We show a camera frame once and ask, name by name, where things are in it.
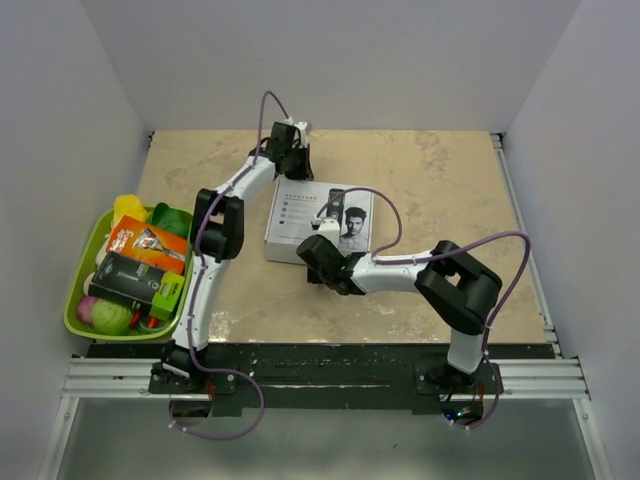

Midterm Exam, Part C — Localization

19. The white cardboard box lid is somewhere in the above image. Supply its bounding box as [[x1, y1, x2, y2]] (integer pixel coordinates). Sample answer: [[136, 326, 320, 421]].
[[265, 178, 374, 264]]

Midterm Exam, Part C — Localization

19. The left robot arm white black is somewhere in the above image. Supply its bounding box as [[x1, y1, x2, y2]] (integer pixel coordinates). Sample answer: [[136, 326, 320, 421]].
[[161, 118, 314, 392]]

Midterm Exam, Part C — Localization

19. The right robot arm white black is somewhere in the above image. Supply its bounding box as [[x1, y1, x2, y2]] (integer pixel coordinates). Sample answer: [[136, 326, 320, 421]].
[[296, 234, 502, 393]]

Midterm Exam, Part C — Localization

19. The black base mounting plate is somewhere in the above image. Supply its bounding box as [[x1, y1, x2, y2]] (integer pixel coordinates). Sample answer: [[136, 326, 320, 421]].
[[84, 341, 501, 417]]

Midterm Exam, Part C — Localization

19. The green plush toy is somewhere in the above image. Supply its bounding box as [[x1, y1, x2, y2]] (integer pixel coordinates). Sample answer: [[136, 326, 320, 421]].
[[146, 202, 192, 239]]

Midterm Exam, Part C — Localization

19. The yellow plush toy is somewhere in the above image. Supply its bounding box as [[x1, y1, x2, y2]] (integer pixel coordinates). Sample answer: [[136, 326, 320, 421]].
[[112, 194, 148, 226]]

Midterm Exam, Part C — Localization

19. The orange razor package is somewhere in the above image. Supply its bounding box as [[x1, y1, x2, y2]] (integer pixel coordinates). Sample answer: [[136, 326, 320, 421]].
[[106, 216, 187, 275]]

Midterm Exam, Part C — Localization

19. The red small item in tray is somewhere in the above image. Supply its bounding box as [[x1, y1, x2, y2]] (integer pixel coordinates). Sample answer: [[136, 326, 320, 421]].
[[129, 311, 144, 329]]

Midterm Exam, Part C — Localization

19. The green plastic tray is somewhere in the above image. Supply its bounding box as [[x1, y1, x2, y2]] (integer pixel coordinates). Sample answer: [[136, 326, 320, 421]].
[[63, 209, 186, 343]]

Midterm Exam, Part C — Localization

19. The black product box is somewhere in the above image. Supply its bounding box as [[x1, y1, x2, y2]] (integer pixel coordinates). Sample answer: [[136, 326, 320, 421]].
[[88, 252, 184, 321]]

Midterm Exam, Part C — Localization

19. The light green ball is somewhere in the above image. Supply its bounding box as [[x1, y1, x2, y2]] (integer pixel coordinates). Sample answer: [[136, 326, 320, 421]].
[[90, 299, 133, 336]]

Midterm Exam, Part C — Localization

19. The pink ball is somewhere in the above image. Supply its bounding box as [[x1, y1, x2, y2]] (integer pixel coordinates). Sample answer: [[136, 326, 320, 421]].
[[76, 296, 99, 326]]

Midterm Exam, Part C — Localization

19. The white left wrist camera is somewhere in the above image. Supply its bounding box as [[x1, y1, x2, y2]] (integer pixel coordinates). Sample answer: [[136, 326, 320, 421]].
[[286, 117, 312, 148]]

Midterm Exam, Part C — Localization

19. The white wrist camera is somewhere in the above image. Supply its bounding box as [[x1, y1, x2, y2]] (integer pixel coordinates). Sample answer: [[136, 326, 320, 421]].
[[311, 217, 341, 247], [286, 117, 312, 148]]

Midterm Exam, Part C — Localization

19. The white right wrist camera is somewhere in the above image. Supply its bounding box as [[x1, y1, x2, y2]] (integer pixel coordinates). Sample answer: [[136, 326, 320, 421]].
[[311, 217, 341, 247]]

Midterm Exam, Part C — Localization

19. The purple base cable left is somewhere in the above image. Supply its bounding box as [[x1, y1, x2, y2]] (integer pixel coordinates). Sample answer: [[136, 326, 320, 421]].
[[168, 368, 266, 442]]

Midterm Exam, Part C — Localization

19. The aluminium frame rail left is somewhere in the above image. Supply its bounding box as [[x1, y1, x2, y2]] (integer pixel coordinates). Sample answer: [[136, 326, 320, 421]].
[[36, 355, 156, 480]]

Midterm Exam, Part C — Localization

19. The aluminium frame rail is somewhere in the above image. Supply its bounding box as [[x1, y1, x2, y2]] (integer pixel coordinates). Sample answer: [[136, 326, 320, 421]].
[[490, 130, 614, 480], [36, 355, 156, 480]]

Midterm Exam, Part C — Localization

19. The aluminium frame rail right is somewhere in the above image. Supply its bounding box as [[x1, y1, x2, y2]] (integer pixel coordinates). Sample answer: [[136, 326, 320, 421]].
[[490, 130, 614, 480]]

